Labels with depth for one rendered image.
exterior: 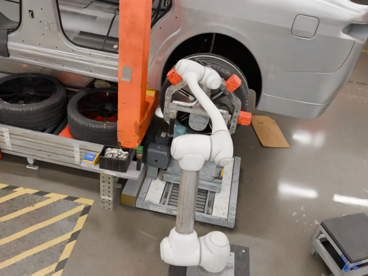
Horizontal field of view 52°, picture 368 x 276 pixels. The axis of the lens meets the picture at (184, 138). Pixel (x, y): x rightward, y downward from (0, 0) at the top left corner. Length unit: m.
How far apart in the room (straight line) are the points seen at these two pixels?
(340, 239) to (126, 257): 1.49
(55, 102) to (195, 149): 1.80
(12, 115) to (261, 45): 2.06
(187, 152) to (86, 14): 2.45
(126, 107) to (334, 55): 1.51
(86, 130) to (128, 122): 0.54
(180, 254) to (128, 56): 1.24
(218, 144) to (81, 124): 1.49
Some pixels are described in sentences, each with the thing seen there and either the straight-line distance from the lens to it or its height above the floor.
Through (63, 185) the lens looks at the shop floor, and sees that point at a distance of 3.31.
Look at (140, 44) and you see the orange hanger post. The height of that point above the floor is 1.35.
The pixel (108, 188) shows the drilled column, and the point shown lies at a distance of 2.91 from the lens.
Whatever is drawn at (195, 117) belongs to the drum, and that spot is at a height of 0.89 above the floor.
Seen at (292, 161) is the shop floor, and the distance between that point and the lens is 3.92.
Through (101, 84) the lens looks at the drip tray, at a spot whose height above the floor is 0.01.
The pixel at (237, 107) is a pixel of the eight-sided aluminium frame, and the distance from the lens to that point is 2.65.
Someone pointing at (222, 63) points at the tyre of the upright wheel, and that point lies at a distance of 2.72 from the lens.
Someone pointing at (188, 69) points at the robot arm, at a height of 1.31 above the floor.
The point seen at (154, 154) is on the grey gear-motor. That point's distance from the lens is 3.00.
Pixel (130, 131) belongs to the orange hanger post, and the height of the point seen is 0.68.
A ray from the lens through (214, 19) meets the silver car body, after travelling 2.80.
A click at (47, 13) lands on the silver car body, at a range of 3.22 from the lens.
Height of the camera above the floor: 2.30
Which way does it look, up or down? 37 degrees down
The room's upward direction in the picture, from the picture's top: 8 degrees clockwise
